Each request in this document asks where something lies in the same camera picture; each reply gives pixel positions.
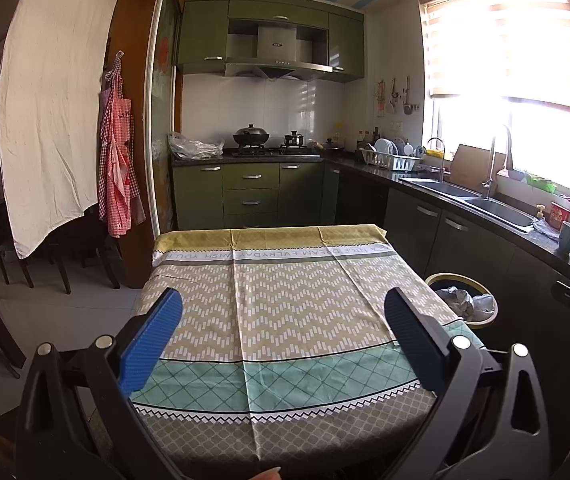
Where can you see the white dish rack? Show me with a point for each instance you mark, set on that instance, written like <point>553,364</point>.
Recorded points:
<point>390,157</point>

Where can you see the black wok with lid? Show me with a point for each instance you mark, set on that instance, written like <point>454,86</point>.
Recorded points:
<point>251,136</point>

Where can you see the steel double sink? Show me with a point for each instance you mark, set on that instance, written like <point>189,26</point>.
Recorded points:
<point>500,210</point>

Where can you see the dark kitchen countertop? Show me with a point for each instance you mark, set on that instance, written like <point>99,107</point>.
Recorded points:
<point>547,245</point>

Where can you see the green lower drawer cabinets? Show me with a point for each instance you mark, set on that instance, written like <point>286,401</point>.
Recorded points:
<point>250,195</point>

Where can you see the dark sink-side cabinets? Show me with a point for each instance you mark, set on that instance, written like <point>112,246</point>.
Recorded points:
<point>465,245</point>

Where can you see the patterned beige teal tablecloth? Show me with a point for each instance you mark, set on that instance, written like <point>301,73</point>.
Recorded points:
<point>290,310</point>

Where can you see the red box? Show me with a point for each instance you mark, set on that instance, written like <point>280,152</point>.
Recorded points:
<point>561,215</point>

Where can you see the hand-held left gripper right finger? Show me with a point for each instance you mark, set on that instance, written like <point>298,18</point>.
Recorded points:
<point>415,340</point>

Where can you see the white paper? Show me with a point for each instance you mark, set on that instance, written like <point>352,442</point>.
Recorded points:
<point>482,305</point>

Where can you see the small steel faucet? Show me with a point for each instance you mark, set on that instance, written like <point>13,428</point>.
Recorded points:
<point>440,160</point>

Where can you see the dark wooden chair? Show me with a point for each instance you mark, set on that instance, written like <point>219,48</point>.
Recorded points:
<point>80,250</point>
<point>17,260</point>

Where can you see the yellow-rimmed round bin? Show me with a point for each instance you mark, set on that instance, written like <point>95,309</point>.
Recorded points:
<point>457,276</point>

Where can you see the white hanging cloth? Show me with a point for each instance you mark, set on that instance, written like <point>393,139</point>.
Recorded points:
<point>55,110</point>

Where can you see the gas stove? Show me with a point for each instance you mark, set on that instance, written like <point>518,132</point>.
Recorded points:
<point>275,151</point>

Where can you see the person's left hand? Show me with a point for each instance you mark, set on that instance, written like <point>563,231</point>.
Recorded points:
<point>265,474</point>

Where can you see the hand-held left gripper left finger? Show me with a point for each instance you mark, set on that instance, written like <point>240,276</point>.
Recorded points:
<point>150,340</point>

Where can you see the green upper cabinets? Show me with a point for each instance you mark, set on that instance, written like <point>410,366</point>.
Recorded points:
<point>202,30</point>

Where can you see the hanging kitchen utensils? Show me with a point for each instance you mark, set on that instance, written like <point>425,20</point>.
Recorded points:
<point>405,97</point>

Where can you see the steel range hood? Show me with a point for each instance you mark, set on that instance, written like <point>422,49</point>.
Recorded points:
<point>277,55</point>

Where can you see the red checked apron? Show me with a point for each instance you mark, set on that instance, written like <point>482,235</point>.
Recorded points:
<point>117,160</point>

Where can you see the clear plastic bag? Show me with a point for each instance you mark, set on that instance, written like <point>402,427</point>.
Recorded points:
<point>192,146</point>

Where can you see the striped window blind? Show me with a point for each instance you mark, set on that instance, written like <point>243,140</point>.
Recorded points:
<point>505,45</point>

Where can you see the wooden cutting board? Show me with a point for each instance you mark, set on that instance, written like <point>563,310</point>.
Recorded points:
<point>470,165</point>

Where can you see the tall steel faucet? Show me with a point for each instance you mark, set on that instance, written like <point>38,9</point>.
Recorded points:
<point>490,170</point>

